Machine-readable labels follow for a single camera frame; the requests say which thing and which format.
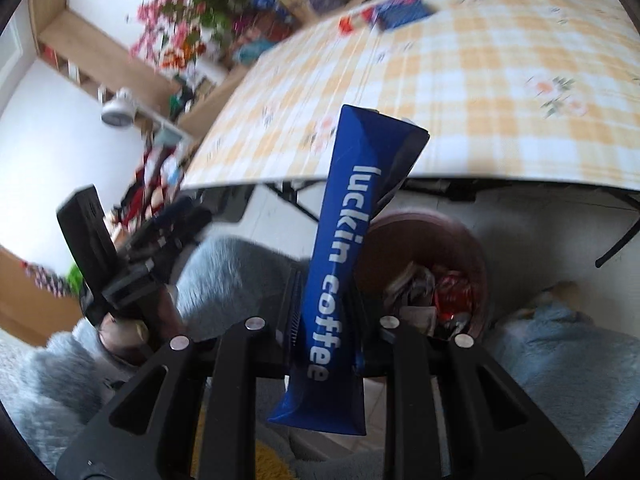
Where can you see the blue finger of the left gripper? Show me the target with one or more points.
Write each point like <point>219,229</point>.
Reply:
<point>171,214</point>
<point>171,240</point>

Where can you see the crushed red soda can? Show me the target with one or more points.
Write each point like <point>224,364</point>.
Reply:
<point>453,294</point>

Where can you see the silver blue wrapper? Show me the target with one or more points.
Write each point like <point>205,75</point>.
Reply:
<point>413,287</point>

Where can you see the dark red trash bin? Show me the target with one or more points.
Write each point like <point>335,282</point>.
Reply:
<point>428,264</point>

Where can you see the person's left hand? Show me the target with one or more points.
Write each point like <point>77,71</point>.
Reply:
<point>133,342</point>

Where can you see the low wooden cabinet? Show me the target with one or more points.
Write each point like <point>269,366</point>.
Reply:
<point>198,120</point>

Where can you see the white desk fan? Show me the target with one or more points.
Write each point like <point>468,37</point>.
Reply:
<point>121,111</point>

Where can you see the light blue fluffy robe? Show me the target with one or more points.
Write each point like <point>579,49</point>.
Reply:
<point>65,383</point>

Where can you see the orange flowers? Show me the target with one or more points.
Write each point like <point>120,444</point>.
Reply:
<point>179,58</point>

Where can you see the pink cherry blossom bouquet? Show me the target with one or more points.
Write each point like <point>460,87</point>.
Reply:
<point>223,26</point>

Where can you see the small red cigarette box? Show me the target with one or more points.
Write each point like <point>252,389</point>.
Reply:
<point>356,20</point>

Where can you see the yellow plaid tablecloth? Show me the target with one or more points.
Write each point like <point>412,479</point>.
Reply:
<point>540,90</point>

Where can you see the black folding table frame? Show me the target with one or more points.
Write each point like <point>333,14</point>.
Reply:
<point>455,190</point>

